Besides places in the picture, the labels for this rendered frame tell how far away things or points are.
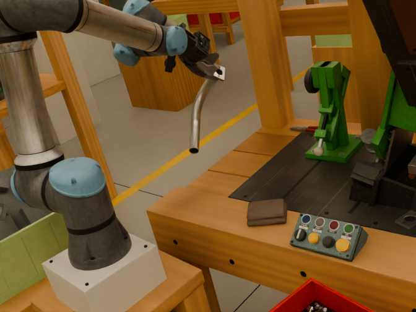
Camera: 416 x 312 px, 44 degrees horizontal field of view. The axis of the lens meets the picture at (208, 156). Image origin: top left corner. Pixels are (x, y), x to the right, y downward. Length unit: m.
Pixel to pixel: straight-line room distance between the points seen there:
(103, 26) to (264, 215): 0.59
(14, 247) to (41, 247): 0.08
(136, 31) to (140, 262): 0.55
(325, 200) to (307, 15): 0.66
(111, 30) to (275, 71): 0.73
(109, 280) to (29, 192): 0.29
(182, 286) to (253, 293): 1.25
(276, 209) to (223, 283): 1.33
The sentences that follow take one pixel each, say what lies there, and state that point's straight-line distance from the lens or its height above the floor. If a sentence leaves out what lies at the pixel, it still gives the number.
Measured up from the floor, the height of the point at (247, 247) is 0.87.
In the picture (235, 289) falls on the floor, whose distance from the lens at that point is 2.56.
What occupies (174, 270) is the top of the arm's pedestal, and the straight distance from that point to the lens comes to 1.34.
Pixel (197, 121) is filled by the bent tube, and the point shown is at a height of 1.03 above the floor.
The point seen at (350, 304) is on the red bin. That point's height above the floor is 0.91.
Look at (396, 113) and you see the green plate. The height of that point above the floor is 1.14.
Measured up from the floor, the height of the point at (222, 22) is 0.28.
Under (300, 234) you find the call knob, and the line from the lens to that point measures 1.21.
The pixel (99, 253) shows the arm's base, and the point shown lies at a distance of 1.23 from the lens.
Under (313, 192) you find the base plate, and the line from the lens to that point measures 1.42.
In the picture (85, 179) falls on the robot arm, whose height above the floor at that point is 1.17.
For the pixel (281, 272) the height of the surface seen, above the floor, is 0.82.
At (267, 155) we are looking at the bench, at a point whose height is 0.88.
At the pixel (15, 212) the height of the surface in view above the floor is 0.91.
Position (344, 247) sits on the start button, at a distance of 1.16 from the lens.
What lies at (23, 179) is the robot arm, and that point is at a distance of 1.30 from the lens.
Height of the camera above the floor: 1.64
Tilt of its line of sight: 25 degrees down
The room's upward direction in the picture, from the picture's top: 14 degrees counter-clockwise
